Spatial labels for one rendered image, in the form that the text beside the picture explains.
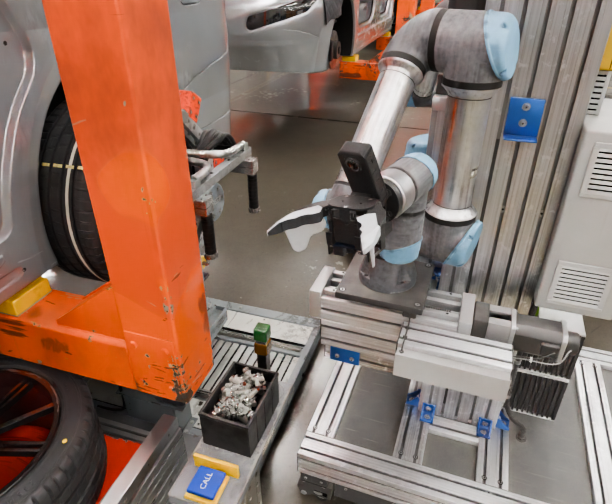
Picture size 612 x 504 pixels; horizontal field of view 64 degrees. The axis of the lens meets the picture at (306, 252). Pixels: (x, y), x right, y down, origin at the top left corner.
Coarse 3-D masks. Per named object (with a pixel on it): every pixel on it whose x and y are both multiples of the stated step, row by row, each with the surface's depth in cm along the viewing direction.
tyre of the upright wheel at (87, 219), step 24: (48, 120) 147; (48, 144) 143; (72, 144) 142; (48, 168) 142; (72, 168) 139; (192, 168) 191; (48, 192) 143; (72, 192) 140; (48, 216) 144; (72, 216) 142; (96, 240) 144; (72, 264) 157; (96, 264) 150
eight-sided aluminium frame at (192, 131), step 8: (184, 112) 163; (184, 120) 163; (192, 120) 169; (184, 128) 168; (192, 128) 170; (192, 136) 173; (192, 144) 180; (208, 160) 184; (200, 168) 188; (200, 224) 189; (200, 232) 188; (200, 240) 188; (200, 248) 188
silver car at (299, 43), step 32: (256, 0) 364; (288, 0) 365; (320, 0) 376; (352, 0) 435; (384, 0) 621; (256, 32) 370; (288, 32) 373; (320, 32) 386; (352, 32) 464; (384, 32) 604; (256, 64) 386; (288, 64) 388; (320, 64) 401
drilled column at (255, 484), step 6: (258, 468) 139; (258, 474) 140; (252, 480) 135; (258, 480) 141; (252, 486) 136; (258, 486) 142; (246, 492) 132; (252, 492) 137; (258, 492) 143; (246, 498) 133; (252, 498) 138; (258, 498) 144
